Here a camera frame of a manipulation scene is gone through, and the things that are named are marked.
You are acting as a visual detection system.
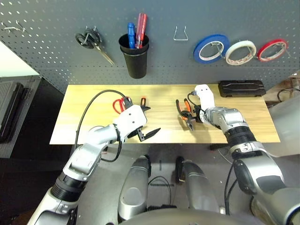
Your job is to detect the brown wooden furniture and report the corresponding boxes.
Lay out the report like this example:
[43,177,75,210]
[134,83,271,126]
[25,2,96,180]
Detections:
[267,72,300,108]

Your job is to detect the white floor wires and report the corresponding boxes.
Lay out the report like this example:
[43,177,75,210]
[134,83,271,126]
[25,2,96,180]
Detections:
[217,149,235,165]

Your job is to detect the silver robot leg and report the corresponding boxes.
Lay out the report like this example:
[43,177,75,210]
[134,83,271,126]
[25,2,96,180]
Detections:
[118,154,152,221]
[175,156,221,213]

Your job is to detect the wire pliers holder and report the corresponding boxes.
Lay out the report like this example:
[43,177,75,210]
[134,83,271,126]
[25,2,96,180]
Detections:
[173,25,189,41]

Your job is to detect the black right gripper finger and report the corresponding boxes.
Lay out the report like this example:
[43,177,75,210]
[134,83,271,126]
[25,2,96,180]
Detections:
[180,110,195,119]

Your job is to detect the large black equipment case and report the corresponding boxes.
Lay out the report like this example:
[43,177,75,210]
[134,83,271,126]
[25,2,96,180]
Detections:
[0,82,31,143]

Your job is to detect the clear red handled screwdriver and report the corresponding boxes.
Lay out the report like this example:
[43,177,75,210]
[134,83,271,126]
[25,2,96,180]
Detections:
[135,13,148,49]

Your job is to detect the grey perforated pegboard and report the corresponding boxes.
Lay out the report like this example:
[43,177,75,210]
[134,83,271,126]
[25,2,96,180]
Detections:
[0,0,300,94]

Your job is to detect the black left camera cable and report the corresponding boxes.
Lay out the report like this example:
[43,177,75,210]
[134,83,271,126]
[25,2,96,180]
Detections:
[75,90,128,150]

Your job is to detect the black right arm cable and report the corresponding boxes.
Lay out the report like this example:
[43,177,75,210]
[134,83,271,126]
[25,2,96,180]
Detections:
[187,92,237,215]

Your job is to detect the blue handled screwdriver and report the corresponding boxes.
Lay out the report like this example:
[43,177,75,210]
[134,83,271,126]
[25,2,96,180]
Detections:
[127,22,136,49]

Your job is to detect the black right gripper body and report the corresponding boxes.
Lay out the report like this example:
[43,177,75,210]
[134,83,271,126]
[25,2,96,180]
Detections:
[193,105,207,125]

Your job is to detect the black cable coil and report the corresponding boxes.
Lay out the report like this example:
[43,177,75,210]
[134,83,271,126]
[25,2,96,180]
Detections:
[277,88,300,102]

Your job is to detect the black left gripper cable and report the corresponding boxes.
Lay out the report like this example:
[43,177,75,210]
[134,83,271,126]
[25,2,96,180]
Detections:
[100,138,123,163]

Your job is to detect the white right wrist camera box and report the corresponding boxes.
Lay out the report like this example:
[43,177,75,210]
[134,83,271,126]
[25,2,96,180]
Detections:
[194,84,216,111]

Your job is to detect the thin black floor cable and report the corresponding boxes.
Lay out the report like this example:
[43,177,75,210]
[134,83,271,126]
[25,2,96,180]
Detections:
[147,175,173,207]

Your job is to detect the blue tape roll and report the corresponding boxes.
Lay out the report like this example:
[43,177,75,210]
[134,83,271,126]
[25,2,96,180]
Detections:
[193,34,231,64]

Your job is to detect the red tape roll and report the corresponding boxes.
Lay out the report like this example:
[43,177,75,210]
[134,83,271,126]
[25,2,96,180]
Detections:
[256,38,289,62]

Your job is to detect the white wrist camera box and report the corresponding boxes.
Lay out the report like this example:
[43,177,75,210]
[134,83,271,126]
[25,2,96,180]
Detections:
[194,84,216,111]
[113,105,148,143]

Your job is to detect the black plastic cup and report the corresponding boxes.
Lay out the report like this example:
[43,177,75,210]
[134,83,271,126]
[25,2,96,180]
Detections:
[120,45,149,79]
[118,33,150,56]

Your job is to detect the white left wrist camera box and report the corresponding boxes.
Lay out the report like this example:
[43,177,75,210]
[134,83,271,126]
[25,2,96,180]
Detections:
[113,105,148,143]

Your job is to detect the orange black pliers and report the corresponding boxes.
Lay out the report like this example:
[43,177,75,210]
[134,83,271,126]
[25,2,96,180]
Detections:
[175,98,196,131]

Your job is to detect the black handled scissors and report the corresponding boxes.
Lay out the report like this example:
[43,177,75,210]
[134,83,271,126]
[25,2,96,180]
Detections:
[75,27,116,66]

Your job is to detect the large white rounded object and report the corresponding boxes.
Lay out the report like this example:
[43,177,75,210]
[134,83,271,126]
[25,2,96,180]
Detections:
[267,96,300,158]

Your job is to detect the black table frame bracket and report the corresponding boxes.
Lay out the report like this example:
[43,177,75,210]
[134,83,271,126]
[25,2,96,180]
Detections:
[210,143,233,150]

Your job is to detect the silver right robot leg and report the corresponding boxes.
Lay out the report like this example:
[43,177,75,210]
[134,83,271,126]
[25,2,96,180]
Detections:
[175,156,221,213]

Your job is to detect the silver left robot leg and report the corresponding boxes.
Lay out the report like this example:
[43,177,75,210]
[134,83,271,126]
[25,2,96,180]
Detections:
[118,154,152,221]

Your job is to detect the small black tool case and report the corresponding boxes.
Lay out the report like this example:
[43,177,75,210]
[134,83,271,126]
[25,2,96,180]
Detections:
[217,80,266,98]

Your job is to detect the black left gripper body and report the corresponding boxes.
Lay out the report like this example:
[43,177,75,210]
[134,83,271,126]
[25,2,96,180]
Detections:
[127,126,146,143]

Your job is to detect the grey robot torso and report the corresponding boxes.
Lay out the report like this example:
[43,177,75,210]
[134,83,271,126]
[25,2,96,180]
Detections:
[121,207,265,225]

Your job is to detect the white tape roll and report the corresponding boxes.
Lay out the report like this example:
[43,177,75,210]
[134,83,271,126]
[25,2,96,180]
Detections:
[225,40,257,66]

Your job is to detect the red handled scissors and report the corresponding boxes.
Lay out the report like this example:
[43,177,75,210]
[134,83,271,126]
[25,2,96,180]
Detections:
[112,97,126,115]

